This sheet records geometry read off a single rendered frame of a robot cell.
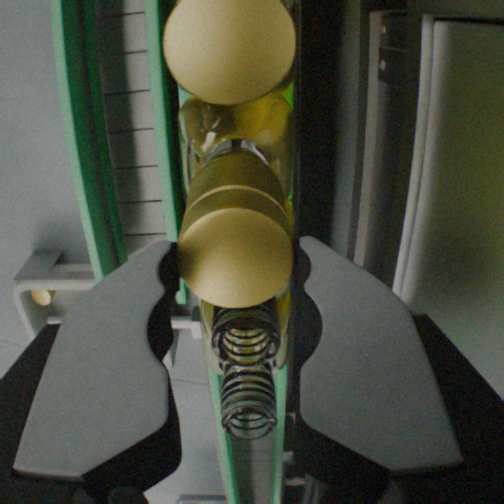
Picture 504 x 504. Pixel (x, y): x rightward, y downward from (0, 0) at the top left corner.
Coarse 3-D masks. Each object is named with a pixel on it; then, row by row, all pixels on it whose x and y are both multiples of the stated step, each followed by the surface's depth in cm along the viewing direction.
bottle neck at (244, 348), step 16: (272, 304) 18; (224, 320) 16; (240, 320) 16; (256, 320) 16; (272, 320) 17; (224, 336) 17; (240, 336) 19; (256, 336) 19; (272, 336) 17; (224, 352) 17; (240, 352) 18; (256, 352) 18; (272, 352) 17
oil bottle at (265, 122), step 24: (192, 96) 20; (264, 96) 20; (192, 120) 18; (216, 120) 18; (240, 120) 18; (264, 120) 18; (288, 120) 18; (192, 144) 18; (264, 144) 18; (288, 144) 19; (192, 168) 18; (288, 168) 19; (288, 192) 20
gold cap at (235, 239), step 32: (224, 160) 14; (256, 160) 14; (192, 192) 14; (224, 192) 12; (256, 192) 12; (192, 224) 11; (224, 224) 11; (256, 224) 11; (288, 224) 12; (192, 256) 11; (224, 256) 11; (256, 256) 11; (288, 256) 12; (192, 288) 12; (224, 288) 12; (256, 288) 12
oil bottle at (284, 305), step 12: (204, 300) 25; (288, 300) 25; (204, 312) 24; (288, 312) 25; (204, 324) 24; (288, 324) 24; (204, 336) 25; (288, 336) 25; (204, 348) 26; (288, 348) 25; (216, 360) 24; (276, 360) 24; (216, 372) 26; (276, 372) 26
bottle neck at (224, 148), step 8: (216, 144) 17; (224, 144) 17; (232, 144) 17; (240, 144) 17; (248, 144) 17; (208, 152) 18; (216, 152) 17; (224, 152) 16; (232, 152) 16; (240, 152) 16; (248, 152) 16; (256, 152) 17; (208, 160) 17; (264, 160) 17
